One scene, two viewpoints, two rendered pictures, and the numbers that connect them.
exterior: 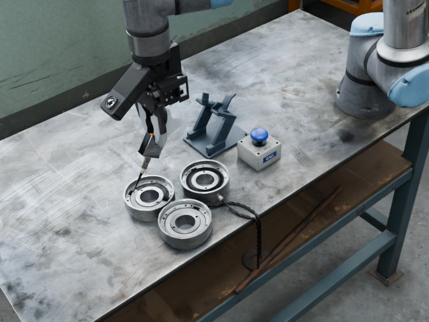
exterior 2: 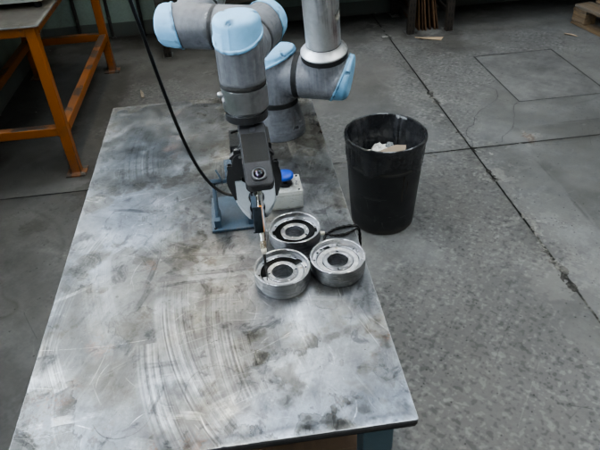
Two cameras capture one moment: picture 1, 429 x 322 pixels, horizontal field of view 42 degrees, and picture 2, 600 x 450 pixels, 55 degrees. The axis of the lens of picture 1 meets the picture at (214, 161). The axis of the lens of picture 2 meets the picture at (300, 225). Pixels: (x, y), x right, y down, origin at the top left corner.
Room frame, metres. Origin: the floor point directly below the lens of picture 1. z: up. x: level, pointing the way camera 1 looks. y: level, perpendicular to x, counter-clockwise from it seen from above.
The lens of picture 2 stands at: (0.37, 0.81, 1.55)
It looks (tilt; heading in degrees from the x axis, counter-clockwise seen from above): 37 degrees down; 301
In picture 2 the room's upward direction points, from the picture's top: 4 degrees counter-clockwise
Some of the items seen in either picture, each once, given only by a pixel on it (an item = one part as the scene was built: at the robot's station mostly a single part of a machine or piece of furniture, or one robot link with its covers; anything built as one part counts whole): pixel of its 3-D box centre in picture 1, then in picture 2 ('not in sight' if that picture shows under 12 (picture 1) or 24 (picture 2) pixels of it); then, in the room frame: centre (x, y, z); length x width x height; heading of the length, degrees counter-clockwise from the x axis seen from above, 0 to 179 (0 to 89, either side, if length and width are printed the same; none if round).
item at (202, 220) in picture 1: (185, 225); (337, 263); (0.75, 0.06, 0.82); 0.08 x 0.08 x 0.02
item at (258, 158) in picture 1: (261, 148); (285, 189); (0.96, -0.11, 0.82); 0.08 x 0.07 x 0.05; 126
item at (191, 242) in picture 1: (185, 225); (337, 262); (0.75, 0.06, 0.82); 0.10 x 0.10 x 0.04
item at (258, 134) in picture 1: (259, 140); (285, 181); (0.96, -0.10, 0.85); 0.04 x 0.04 x 0.05
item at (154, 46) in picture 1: (148, 38); (243, 97); (0.89, 0.10, 1.15); 0.08 x 0.08 x 0.05
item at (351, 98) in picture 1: (367, 84); (277, 112); (1.15, -0.39, 0.85); 0.15 x 0.15 x 0.10
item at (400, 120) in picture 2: not in sight; (383, 176); (1.13, -1.15, 0.21); 0.34 x 0.34 x 0.43
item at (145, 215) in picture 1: (149, 199); (282, 274); (0.83, 0.14, 0.82); 0.10 x 0.10 x 0.04
